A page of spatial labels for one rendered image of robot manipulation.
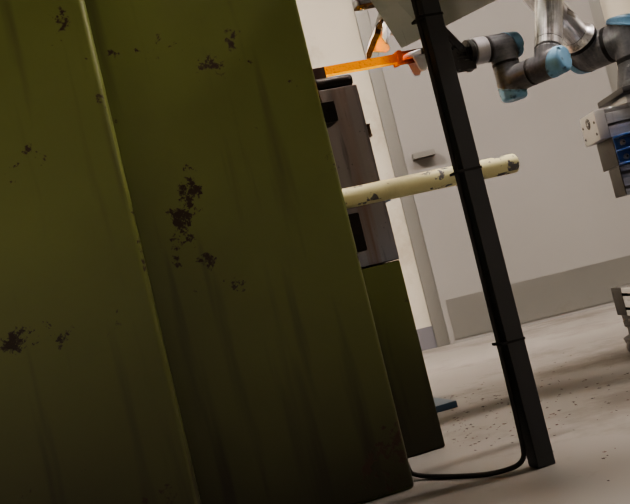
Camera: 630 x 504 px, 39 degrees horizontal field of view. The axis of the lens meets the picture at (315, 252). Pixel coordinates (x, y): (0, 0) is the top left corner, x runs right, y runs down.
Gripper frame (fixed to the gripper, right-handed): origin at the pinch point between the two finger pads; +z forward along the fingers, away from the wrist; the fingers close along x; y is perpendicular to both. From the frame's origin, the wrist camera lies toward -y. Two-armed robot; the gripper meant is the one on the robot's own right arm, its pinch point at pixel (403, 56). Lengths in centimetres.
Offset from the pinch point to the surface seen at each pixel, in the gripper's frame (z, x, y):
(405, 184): 26, -39, 38
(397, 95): -97, 225, -36
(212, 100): 65, -44, 13
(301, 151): 49, -44, 27
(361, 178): 26.7, -16.0, 32.0
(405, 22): 19.0, -45.0, 4.2
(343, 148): 29.3, -16.0, 23.9
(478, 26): -148, 211, -63
